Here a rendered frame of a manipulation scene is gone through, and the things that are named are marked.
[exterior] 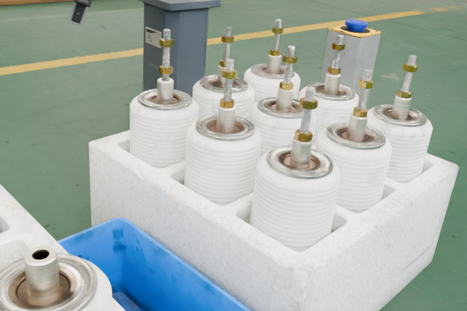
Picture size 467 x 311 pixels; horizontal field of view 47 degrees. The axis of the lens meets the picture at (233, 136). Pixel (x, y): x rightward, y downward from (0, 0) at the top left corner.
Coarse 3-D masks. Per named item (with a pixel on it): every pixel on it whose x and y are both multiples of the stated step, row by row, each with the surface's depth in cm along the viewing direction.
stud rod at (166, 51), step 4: (164, 32) 70; (168, 32) 70; (164, 36) 70; (168, 36) 70; (164, 48) 71; (168, 48) 71; (164, 52) 71; (168, 52) 71; (164, 56) 71; (168, 56) 72; (164, 60) 72; (168, 60) 72; (164, 64) 72; (168, 64) 72; (164, 76) 72; (168, 76) 73; (164, 80) 73; (168, 80) 73
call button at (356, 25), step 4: (348, 20) 96; (352, 20) 97; (356, 20) 97; (360, 20) 97; (348, 24) 95; (352, 24) 95; (356, 24) 95; (360, 24) 95; (364, 24) 95; (348, 28) 96; (352, 28) 96; (356, 28) 95; (360, 28) 95
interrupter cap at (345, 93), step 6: (312, 84) 85; (318, 84) 86; (324, 84) 86; (318, 90) 83; (342, 90) 84; (348, 90) 84; (318, 96) 81; (324, 96) 80; (330, 96) 81; (336, 96) 81; (342, 96) 81; (348, 96) 81; (354, 96) 82
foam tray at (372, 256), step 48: (96, 144) 76; (96, 192) 79; (144, 192) 70; (192, 192) 66; (384, 192) 73; (432, 192) 74; (192, 240) 65; (240, 240) 59; (336, 240) 59; (384, 240) 67; (432, 240) 83; (240, 288) 61; (288, 288) 55; (336, 288) 61; (384, 288) 73
